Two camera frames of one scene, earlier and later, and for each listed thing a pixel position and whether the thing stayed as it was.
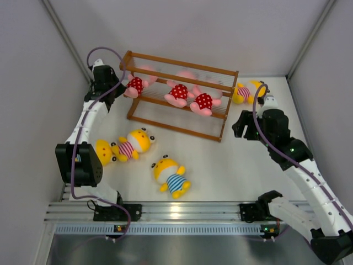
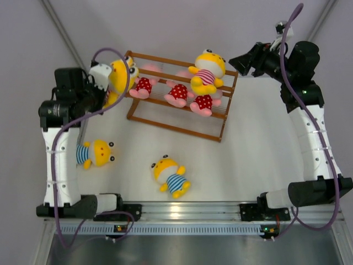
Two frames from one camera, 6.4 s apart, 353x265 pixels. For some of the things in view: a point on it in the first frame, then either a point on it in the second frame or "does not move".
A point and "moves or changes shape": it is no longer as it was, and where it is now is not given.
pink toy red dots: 135,85 moves or changes shape
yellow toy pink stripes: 241,94 → 207,73
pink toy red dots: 178,93 does not move
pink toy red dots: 207,97 does not move
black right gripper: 246,118 → 255,58
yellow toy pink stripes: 137,141 → 118,77
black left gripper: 120,90 → 102,93
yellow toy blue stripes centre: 167,172 does not move
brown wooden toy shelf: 192,99 does not move
